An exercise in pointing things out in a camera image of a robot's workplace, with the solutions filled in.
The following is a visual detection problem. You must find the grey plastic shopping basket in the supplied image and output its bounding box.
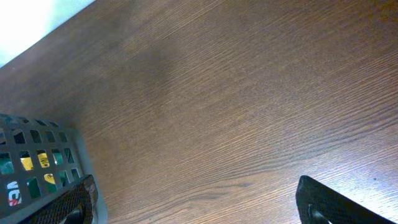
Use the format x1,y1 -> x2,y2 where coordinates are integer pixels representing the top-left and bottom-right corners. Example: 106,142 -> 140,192
1,114 -> 108,223

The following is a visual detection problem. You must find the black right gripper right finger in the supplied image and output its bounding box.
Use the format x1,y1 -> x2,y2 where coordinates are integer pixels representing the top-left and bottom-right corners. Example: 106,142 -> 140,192
295,175 -> 394,224

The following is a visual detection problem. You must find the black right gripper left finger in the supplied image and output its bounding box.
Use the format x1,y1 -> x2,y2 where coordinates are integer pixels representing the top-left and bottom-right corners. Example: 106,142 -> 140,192
21,175 -> 98,224

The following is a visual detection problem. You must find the green Nescafe coffee bag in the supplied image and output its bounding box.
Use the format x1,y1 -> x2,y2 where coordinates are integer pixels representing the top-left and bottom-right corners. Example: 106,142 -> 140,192
1,149 -> 70,207

